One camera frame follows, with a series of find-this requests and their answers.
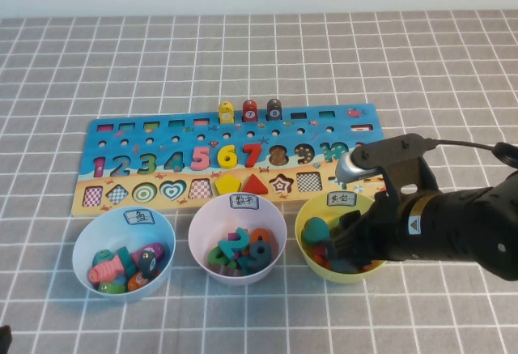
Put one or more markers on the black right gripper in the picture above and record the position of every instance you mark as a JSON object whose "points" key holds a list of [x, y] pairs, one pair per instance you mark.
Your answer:
{"points": [[384, 228]]}

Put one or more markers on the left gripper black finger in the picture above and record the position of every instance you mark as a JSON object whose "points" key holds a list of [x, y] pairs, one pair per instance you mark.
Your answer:
{"points": [[5, 339]]}

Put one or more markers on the dark grey wooden shape piece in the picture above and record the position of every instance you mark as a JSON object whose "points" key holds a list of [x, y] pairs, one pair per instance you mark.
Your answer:
{"points": [[344, 267]]}

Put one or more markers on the teal wooden heart piece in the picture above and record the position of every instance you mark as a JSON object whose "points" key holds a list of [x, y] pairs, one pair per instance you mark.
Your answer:
{"points": [[315, 230]]}

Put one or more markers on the magenta wooden shape piece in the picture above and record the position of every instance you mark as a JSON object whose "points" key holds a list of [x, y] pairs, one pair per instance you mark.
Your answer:
{"points": [[319, 250]]}

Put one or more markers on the orange wooden shape piece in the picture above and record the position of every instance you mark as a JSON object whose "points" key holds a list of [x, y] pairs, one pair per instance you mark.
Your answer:
{"points": [[320, 263]]}

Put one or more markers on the yellow plastic bowl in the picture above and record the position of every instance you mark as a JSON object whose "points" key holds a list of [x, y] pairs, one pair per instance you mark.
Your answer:
{"points": [[309, 216]]}

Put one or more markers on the orange wooden number piece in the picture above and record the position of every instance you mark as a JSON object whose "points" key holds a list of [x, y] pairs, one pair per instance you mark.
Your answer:
{"points": [[263, 233]]}

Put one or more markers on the red wooden triangle piece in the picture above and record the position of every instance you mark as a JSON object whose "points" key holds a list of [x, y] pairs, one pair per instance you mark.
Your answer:
{"points": [[255, 187]]}

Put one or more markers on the purple wooden number piece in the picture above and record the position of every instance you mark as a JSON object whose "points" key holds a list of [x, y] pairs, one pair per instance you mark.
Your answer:
{"points": [[232, 236]]}

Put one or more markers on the brown wooden number piece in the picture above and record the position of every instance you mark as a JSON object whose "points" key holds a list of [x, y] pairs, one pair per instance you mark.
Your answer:
{"points": [[224, 269]]}

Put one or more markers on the yellow wooden pentagon piece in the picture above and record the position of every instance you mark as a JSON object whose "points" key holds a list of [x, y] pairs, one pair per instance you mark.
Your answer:
{"points": [[227, 186]]}

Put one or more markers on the green wooden number piece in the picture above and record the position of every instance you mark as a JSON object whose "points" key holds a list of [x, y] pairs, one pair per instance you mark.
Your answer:
{"points": [[214, 257]]}

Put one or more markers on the pale pink plastic bowl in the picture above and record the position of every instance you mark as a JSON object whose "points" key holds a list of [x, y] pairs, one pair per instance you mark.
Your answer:
{"points": [[210, 224]]}

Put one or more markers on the light blue plastic bowl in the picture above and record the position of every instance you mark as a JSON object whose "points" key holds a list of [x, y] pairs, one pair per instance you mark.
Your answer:
{"points": [[121, 232]]}

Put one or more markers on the colourful wooden number puzzle board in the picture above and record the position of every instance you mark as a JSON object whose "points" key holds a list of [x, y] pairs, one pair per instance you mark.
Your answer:
{"points": [[186, 139]]}

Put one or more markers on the dark grey wooden number nine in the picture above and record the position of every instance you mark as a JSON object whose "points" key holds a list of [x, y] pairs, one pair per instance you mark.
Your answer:
{"points": [[253, 264]]}

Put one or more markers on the teal wooden number two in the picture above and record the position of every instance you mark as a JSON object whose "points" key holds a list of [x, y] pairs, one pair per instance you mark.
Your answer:
{"points": [[232, 248]]}

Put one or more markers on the green wooden fish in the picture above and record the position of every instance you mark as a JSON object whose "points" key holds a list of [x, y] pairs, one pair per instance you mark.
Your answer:
{"points": [[111, 288]]}

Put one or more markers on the pink wooden fish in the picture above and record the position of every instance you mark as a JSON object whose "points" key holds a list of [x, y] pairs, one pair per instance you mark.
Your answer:
{"points": [[105, 271]]}

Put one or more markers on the small teal wooden fish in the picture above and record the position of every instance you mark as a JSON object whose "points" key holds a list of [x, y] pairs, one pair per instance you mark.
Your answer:
{"points": [[102, 256]]}

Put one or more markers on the red wooden number seven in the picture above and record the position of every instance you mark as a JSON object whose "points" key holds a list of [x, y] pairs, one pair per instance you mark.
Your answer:
{"points": [[251, 148]]}

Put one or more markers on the orange wooden fish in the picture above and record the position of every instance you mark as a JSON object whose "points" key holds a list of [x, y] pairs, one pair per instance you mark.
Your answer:
{"points": [[137, 282]]}

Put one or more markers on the large teal wooden fish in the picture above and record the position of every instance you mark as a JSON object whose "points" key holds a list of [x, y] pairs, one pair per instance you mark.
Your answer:
{"points": [[126, 261]]}

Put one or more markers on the brown wooden fish peg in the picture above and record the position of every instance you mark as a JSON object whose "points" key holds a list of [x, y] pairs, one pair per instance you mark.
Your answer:
{"points": [[274, 109]]}

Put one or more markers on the yellow wooden number six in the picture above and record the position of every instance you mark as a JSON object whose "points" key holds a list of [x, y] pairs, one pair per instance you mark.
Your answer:
{"points": [[222, 157]]}

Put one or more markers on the red wooden fish peg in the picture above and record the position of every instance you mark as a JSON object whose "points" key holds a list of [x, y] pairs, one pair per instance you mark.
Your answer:
{"points": [[249, 111]]}

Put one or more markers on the dark grey wooden fish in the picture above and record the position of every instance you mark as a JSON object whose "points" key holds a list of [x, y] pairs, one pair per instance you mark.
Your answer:
{"points": [[147, 265]]}

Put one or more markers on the pink wooden number five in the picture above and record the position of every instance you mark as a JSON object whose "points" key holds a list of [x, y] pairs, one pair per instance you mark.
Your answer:
{"points": [[201, 148]]}

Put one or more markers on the yellow wooden fish peg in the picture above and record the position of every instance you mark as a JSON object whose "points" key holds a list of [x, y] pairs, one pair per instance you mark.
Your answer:
{"points": [[226, 113]]}

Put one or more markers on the purple wooden fish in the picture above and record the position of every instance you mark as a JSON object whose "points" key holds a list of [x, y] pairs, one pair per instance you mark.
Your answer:
{"points": [[155, 250]]}

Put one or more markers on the grey checked tablecloth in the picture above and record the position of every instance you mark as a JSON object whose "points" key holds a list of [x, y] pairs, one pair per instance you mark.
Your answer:
{"points": [[259, 66]]}

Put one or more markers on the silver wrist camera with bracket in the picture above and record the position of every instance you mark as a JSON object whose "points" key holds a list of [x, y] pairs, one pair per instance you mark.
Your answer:
{"points": [[350, 171]]}

